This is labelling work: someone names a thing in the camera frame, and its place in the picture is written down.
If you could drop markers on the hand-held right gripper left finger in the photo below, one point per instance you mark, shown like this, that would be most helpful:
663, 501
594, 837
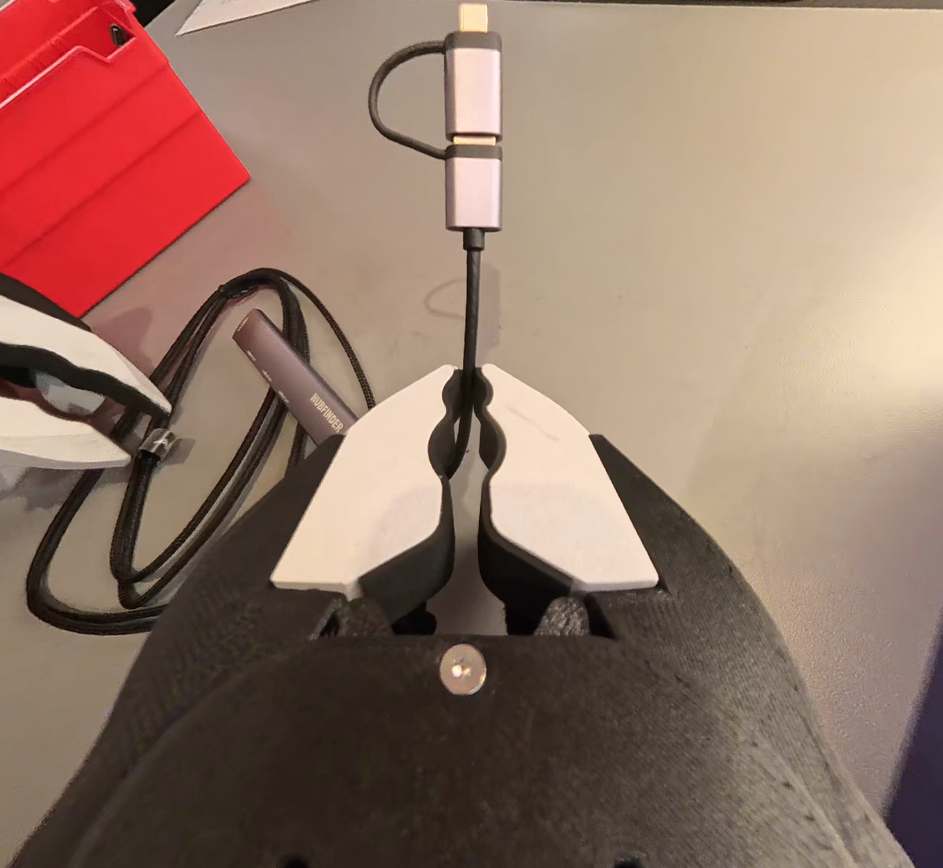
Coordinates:
368, 485

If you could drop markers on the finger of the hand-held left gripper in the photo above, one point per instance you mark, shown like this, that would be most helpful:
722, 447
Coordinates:
66, 334
51, 444

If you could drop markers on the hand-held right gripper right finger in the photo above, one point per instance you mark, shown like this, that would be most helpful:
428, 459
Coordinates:
560, 499

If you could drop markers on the red plastic bin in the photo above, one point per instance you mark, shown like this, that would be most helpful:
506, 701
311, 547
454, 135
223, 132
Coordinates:
96, 168

